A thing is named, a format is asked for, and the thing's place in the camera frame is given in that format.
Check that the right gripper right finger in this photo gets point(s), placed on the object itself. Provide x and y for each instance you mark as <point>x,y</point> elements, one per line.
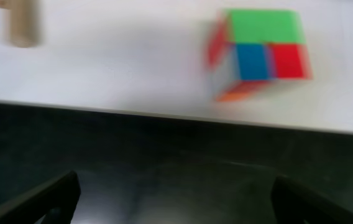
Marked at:
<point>313,205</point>

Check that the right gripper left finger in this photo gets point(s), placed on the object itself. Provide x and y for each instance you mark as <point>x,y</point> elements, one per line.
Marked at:
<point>39,202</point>

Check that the many-coloured puzzle cube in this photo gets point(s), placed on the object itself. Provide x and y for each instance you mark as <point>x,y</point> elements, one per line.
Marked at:
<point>263,46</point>

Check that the white shelf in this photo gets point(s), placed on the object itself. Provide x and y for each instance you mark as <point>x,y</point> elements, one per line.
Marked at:
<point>108,62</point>

